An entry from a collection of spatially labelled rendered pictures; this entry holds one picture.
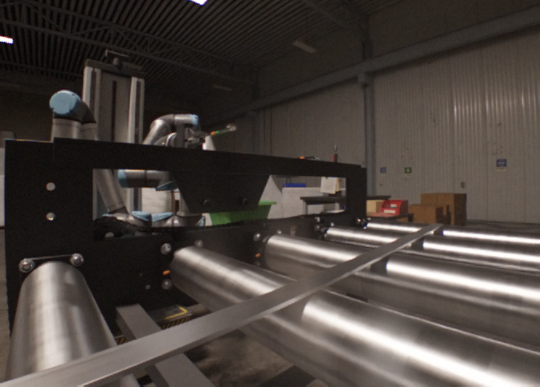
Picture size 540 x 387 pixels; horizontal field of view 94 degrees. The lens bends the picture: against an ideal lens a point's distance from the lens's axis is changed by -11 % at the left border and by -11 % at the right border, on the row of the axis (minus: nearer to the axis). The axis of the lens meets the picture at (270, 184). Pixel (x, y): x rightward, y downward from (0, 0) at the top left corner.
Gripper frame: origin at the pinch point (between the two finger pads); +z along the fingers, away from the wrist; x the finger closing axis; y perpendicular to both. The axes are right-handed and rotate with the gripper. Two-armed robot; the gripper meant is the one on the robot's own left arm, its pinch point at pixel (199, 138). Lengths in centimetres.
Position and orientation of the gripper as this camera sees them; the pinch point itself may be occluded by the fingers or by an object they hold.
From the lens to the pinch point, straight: 95.1
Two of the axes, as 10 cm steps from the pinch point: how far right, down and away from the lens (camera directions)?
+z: 6.6, -0.1, -7.5
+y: -7.5, -0.1, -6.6
